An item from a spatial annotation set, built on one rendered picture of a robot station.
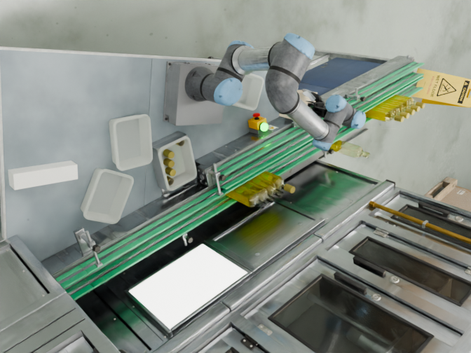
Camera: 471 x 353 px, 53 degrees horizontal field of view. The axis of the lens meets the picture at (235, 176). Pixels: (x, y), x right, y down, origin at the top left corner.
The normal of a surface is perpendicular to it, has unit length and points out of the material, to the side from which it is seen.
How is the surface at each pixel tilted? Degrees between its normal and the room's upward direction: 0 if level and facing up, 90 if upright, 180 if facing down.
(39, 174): 0
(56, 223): 0
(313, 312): 90
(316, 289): 90
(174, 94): 90
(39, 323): 90
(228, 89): 8
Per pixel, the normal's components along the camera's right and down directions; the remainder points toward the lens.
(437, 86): -0.53, -0.03
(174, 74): -0.75, 0.11
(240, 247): -0.15, -0.86
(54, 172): 0.65, 0.29
